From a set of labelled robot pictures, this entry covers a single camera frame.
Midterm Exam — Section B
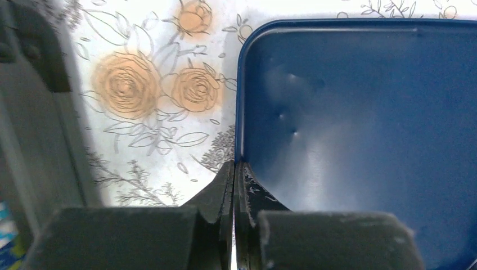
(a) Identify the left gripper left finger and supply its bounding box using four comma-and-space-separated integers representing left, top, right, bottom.
22, 161, 235, 269

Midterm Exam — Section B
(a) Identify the floral tablecloth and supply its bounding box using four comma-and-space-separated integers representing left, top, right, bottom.
48, 0, 477, 208

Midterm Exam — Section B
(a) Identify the black poker chip case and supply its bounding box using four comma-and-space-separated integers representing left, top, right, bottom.
1, 1, 101, 269

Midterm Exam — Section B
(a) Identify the blue tin lid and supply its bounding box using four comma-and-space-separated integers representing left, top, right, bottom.
235, 19, 476, 269

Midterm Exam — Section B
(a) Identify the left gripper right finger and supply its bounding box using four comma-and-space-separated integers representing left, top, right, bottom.
234, 162, 425, 269

